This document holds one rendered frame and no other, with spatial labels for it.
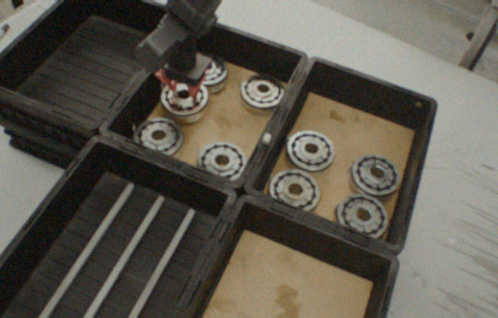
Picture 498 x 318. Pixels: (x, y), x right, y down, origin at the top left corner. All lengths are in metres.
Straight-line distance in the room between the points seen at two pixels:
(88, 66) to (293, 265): 0.67
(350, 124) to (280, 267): 0.39
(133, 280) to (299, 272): 0.30
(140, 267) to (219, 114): 0.39
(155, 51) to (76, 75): 0.39
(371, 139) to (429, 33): 1.84
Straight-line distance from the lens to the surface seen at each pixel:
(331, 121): 1.11
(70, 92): 1.16
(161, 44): 0.84
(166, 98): 1.05
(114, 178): 1.00
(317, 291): 0.90
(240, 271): 0.89
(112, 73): 1.19
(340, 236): 0.84
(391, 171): 1.03
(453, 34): 2.97
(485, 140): 1.42
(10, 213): 1.17
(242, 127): 1.06
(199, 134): 1.04
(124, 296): 0.88
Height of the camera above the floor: 1.65
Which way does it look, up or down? 55 degrees down
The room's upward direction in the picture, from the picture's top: 9 degrees clockwise
